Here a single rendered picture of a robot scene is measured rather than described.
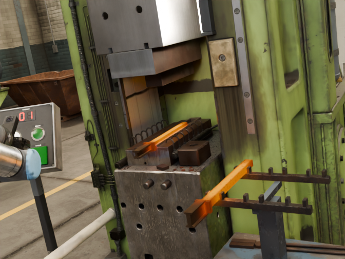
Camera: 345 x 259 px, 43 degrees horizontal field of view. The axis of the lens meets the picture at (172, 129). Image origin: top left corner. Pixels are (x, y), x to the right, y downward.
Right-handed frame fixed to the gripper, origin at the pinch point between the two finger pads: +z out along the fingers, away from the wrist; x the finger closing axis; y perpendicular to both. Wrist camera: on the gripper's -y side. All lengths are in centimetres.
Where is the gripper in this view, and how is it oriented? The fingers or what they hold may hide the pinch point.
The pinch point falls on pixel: (26, 148)
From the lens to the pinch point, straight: 176.8
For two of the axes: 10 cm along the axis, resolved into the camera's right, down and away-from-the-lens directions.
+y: 1.1, 9.5, -2.9
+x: 9.9, -1.4, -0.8
